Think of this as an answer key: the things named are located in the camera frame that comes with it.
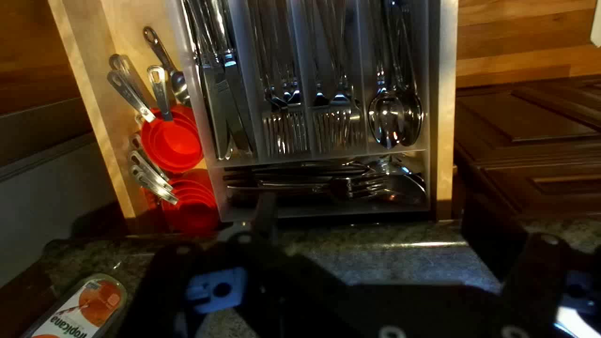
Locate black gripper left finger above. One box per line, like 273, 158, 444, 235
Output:
125, 192, 354, 338

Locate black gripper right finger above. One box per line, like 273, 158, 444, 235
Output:
494, 234, 601, 338

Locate stack of silver spoons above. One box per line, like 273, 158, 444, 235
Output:
365, 0, 429, 151

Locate wooden kitchen drawer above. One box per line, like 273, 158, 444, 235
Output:
47, 0, 461, 222

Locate red measuring cup stack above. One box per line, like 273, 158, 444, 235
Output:
140, 104, 207, 175
156, 172, 222, 237

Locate silver serving utensils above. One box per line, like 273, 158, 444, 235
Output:
224, 157, 431, 209

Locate grey plastic cutlery tray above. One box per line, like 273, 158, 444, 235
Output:
181, 0, 440, 219

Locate silver metal kitchen tool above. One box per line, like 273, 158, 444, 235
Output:
126, 136, 181, 207

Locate dark wood base cabinets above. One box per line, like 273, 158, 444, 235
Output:
455, 76, 601, 280

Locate bottle with orange label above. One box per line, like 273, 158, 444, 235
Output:
21, 271, 132, 338

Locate stack of silver forks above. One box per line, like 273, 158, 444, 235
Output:
258, 0, 314, 158
310, 0, 369, 158

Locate stack of table knives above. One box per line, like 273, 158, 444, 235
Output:
185, 0, 260, 162

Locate grey dishwasher front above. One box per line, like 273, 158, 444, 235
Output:
0, 111, 128, 290

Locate silver handled kitchen tool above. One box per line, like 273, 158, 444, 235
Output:
147, 65, 175, 123

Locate dark handled kitchen tool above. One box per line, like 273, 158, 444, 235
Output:
141, 25, 192, 106

